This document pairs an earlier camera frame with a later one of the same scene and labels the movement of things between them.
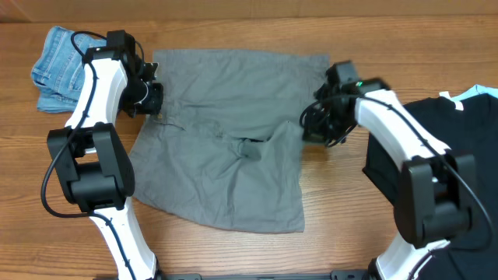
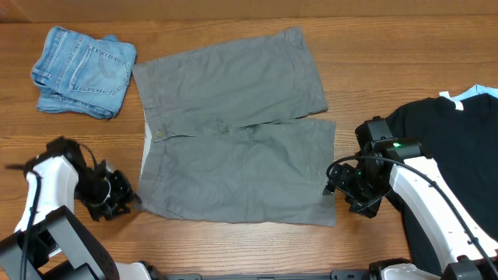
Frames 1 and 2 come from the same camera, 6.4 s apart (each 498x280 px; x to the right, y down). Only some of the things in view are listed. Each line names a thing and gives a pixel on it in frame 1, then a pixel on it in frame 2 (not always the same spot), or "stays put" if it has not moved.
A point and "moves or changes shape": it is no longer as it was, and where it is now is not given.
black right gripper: [315, 130] -> [346, 185]
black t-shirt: [472, 131] stays put
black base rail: [198, 275] stays put
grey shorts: [225, 145] moves or changes shape
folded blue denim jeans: [57, 72] stays put
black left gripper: [152, 106] -> [124, 194]
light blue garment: [475, 90] stays put
